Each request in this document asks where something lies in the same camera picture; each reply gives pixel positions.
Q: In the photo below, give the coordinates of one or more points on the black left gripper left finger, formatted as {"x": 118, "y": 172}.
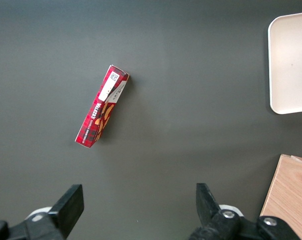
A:
{"x": 66, "y": 210}

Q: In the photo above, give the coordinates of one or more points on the red tartan shortbread box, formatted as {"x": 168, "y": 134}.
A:
{"x": 102, "y": 106}

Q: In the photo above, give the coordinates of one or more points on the cream plastic tray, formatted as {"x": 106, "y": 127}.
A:
{"x": 291, "y": 65}

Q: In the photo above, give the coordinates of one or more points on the light wooden board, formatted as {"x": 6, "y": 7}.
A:
{"x": 289, "y": 195}

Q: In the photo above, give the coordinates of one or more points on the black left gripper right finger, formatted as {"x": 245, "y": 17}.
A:
{"x": 211, "y": 212}

